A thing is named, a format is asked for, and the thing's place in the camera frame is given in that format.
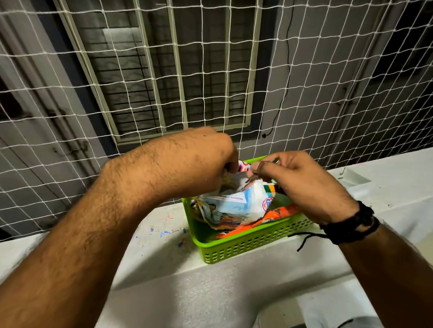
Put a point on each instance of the dark unlit window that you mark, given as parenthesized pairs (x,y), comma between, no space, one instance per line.
(406,40)

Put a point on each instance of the grey outdoor drain pipe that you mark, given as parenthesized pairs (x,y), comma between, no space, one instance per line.
(50,111)

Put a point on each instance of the person's right hand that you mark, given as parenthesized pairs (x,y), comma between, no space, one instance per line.
(311,189)

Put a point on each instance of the barred window with pale frame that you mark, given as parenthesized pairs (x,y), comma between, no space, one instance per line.
(209,67)

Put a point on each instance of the black wrist band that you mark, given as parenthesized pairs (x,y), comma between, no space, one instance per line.
(351,228)

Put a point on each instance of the white window safety net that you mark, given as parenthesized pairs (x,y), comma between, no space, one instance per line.
(321,67)

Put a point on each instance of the person's left hand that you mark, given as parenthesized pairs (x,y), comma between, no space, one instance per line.
(182,162)

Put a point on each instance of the green plastic basket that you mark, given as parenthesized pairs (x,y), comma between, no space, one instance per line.
(243,248)

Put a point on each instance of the person's left forearm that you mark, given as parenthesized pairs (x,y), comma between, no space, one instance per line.
(61,263)

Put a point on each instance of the orange packet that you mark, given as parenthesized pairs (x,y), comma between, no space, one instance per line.
(270,219)

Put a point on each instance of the white blue detergent packet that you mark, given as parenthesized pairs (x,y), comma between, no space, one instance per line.
(236,206)

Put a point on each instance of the person's right forearm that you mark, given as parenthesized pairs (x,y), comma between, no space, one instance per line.
(399,280)

